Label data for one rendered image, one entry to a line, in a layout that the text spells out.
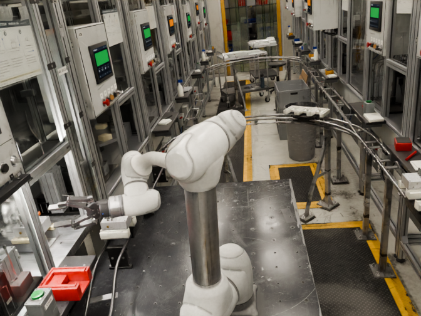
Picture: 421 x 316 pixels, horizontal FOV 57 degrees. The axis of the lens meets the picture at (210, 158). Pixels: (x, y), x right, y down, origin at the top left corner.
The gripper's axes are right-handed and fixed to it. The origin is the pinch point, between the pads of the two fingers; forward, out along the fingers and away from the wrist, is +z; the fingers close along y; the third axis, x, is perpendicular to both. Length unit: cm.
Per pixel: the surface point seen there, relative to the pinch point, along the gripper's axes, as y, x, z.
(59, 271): -13.7, 17.1, 0.7
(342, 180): -119, -152, -235
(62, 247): -22.8, -7.1, 3.4
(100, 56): 41, -84, -23
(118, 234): -26.5, -14.1, -20.6
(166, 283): -41, 8, -40
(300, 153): -121, -217, -220
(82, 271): -12.8, 20.3, -7.9
